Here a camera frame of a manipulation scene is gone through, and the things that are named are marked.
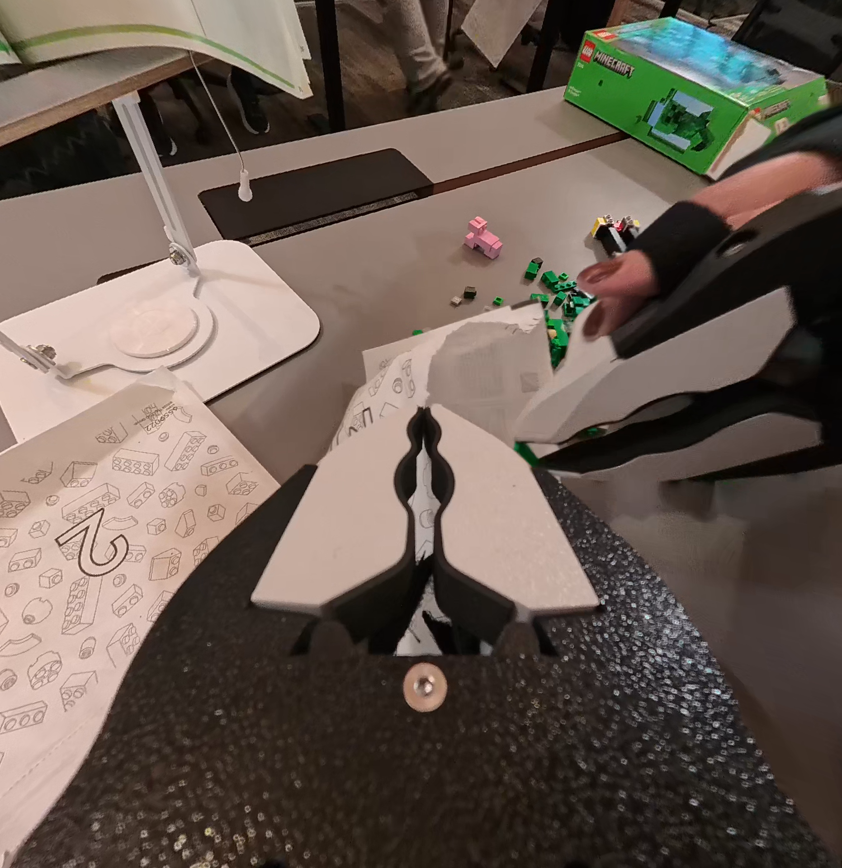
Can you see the white sign board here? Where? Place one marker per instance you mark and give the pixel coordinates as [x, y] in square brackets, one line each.
[499, 24]

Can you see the black tan cart assembly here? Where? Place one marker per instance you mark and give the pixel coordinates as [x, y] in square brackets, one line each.
[614, 234]

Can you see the open instruction booklet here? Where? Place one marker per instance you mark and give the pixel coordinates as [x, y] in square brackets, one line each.
[156, 20]

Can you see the small green brick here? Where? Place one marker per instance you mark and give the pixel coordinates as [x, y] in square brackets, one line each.
[526, 451]

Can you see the green toy box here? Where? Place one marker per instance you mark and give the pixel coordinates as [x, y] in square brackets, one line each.
[665, 74]

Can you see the white book stand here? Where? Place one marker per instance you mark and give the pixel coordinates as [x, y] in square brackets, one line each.
[265, 305]

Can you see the pink toy pig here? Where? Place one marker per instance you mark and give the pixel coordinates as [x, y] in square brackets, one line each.
[483, 239]

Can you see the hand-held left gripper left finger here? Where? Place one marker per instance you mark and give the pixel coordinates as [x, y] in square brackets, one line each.
[339, 515]

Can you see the black chair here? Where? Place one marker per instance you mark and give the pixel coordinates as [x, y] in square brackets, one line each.
[801, 30]

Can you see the person's right hand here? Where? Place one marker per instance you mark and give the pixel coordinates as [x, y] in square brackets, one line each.
[618, 285]

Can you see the black table leg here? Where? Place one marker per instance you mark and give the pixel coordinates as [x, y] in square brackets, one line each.
[546, 47]
[331, 68]

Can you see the white printed paper bag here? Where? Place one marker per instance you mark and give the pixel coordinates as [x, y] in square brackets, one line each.
[68, 542]

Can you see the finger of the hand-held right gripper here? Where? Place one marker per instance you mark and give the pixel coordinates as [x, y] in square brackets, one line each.
[733, 454]
[665, 373]

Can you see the pile of green toy bricks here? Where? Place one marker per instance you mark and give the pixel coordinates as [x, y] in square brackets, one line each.
[550, 278]

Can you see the torn white paper bag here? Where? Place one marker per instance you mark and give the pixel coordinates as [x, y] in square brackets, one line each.
[482, 366]

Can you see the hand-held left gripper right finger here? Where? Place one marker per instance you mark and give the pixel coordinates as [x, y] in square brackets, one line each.
[509, 522]

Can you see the wooden post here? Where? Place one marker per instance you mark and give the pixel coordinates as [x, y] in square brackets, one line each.
[618, 8]

